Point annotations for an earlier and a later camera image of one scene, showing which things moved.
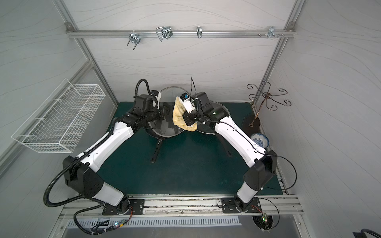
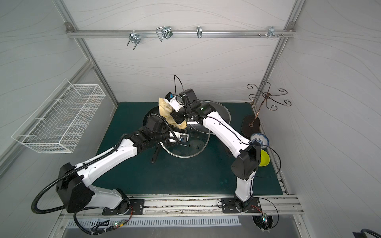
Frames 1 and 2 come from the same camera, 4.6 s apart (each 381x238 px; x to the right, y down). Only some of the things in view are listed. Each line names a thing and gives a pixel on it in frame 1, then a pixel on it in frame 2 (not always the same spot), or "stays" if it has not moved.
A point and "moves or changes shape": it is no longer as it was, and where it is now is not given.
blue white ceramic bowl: x=261 y=140 stays
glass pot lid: x=164 y=125 moves or changes shape
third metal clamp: x=199 y=31 stays
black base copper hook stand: x=251 y=123 stays
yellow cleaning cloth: x=178 y=110 moves or changes shape
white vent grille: x=102 y=223 stays
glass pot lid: x=211 y=127 stays
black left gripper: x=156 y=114 to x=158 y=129
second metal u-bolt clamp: x=165 y=31 stays
